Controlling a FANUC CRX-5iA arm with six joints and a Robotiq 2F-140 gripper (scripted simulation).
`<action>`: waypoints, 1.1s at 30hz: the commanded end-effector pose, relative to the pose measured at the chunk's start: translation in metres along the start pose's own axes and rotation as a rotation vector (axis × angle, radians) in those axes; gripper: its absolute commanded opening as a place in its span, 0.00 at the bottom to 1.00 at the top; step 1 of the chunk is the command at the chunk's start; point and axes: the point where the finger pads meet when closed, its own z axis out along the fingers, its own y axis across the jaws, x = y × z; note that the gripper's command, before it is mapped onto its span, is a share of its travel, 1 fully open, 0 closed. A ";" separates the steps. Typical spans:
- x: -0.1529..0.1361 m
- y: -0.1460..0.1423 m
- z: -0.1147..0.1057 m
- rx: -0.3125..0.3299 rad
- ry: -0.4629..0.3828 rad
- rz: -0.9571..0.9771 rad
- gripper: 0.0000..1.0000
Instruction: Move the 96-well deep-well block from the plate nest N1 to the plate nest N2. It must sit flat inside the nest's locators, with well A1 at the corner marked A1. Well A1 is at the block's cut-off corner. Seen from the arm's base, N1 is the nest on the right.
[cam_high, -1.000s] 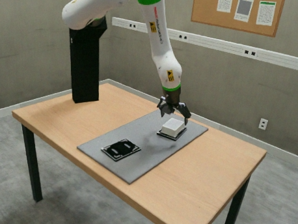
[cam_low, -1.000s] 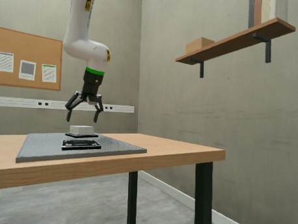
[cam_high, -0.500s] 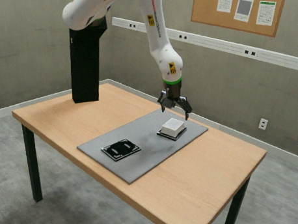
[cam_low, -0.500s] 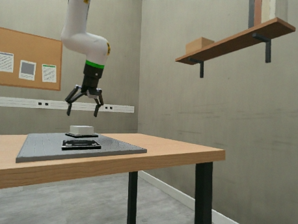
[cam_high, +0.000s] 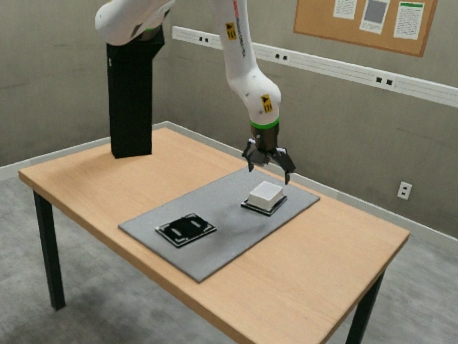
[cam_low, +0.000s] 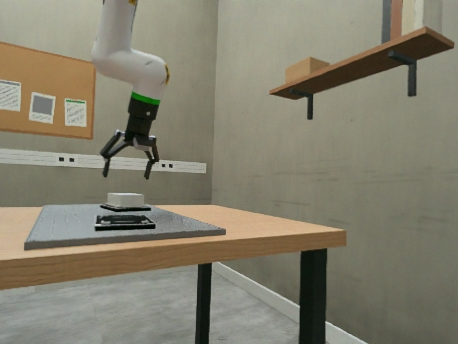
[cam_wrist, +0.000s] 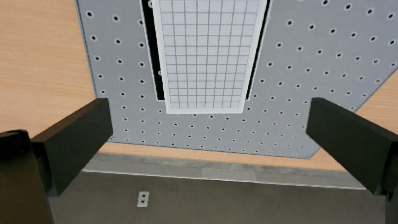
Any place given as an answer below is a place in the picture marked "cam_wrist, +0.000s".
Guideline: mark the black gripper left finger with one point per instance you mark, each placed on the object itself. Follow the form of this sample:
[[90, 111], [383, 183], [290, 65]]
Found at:
[[60, 152]]

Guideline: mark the white deep-well plate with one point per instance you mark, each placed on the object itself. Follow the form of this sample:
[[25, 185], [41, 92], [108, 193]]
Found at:
[[206, 51]]

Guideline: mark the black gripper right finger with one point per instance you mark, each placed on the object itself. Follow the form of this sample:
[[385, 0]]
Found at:
[[368, 151]]

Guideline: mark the grey perforated base plate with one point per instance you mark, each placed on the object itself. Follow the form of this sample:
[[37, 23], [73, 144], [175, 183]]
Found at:
[[341, 50]]

